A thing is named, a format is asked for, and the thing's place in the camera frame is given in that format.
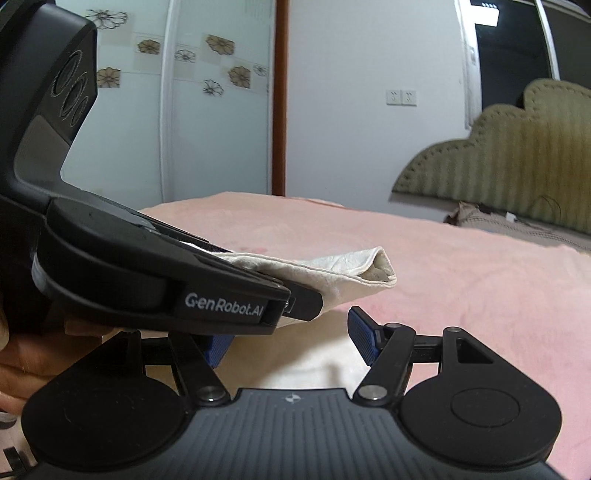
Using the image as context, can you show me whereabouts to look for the grey patterned pillow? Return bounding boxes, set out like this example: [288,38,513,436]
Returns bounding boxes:
[444,202,590,255]

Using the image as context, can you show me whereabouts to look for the white cream pants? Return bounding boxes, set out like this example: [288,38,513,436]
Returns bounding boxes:
[164,242,397,335]

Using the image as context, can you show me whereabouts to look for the olive padded headboard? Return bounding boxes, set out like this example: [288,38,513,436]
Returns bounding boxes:
[393,79,590,234]

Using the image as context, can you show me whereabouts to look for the brown wooden door frame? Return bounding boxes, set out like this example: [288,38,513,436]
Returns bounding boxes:
[270,0,290,196]

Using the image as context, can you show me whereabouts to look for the window with white frame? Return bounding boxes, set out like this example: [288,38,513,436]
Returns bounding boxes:
[455,1,590,128]

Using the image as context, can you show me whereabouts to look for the pink bed sheet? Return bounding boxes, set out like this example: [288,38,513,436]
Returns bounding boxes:
[147,193,590,479]

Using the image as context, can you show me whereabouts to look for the white wall socket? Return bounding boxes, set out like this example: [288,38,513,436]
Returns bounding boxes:
[386,89,418,106]

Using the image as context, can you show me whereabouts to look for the person's left hand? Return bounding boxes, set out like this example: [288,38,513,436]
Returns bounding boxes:
[0,319,118,415]

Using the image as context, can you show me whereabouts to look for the glass wardrobe sliding door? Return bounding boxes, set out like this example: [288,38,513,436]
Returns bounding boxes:
[61,0,276,209]

